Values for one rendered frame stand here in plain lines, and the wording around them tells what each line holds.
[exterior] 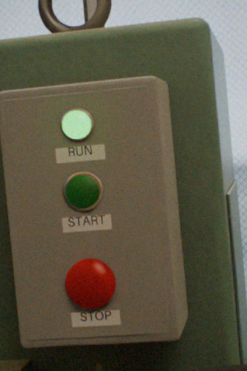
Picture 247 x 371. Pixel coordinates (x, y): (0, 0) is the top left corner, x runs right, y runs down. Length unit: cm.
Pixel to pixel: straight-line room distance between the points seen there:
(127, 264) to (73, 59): 15
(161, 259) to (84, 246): 5
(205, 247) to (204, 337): 6
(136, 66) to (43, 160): 10
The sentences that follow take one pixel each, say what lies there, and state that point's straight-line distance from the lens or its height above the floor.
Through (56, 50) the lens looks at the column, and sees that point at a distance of 59.
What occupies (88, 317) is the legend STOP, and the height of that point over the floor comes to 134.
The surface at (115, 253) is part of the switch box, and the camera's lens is 52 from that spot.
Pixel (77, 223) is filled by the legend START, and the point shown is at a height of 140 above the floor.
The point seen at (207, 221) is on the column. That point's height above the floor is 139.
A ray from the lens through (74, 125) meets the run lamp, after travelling 52.
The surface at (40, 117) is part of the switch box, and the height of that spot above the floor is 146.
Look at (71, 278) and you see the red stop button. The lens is 52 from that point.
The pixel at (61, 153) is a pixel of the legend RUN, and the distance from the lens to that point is 52.
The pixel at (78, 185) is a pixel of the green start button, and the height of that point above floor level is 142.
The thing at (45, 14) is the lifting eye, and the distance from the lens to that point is 70.
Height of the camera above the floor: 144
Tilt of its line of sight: 3 degrees down
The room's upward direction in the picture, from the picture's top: 5 degrees counter-clockwise
